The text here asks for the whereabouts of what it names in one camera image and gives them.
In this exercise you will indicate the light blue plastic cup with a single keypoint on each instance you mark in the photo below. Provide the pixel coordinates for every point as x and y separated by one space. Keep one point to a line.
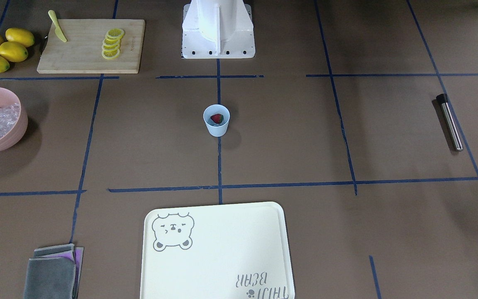
216 131

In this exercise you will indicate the red strawberry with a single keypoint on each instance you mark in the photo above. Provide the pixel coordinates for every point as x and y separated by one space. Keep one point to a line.
217 119

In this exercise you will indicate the steel muddler black handle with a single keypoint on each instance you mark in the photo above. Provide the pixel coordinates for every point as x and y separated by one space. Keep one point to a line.
443 101

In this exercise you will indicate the cream bear serving tray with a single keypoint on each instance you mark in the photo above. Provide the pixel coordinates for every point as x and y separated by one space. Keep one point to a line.
229 251

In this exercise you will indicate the lemon slice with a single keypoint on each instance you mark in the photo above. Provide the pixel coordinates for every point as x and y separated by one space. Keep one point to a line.
110 48
109 43
111 54
115 34

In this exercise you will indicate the wooden cutting board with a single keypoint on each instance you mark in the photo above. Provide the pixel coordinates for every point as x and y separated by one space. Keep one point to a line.
81 54

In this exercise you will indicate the yellow plastic knife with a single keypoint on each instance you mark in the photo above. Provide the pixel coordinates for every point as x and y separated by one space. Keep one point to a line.
57 28

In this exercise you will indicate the folded grey cloth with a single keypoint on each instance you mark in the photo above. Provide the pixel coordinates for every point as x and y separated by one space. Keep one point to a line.
54 272

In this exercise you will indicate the whole yellow lemon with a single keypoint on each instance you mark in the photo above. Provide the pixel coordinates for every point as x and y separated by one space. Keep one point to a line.
13 51

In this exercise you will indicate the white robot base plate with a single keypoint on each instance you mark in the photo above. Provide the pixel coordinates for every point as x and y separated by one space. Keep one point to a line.
217 29

